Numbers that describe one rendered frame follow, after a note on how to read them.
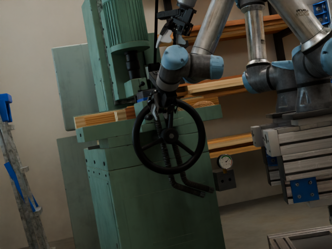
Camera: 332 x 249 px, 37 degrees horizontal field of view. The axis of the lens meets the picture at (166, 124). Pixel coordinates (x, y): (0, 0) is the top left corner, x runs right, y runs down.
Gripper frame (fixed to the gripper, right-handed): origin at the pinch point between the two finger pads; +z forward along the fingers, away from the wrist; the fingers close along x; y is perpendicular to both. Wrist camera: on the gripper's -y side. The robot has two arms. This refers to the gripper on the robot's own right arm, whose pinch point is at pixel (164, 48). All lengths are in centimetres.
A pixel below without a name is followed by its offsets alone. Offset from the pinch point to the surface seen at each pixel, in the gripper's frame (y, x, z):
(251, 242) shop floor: 45, 111, 111
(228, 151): -21, 191, 94
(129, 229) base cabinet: 29, -25, 66
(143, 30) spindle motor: -12.3, -1.1, -3.2
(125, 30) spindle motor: -16.3, -7.8, -1.2
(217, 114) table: 29.7, 10.8, 17.5
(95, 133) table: 1.5, -29.9, 36.2
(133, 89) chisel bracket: -3.7, -6.1, 20.7
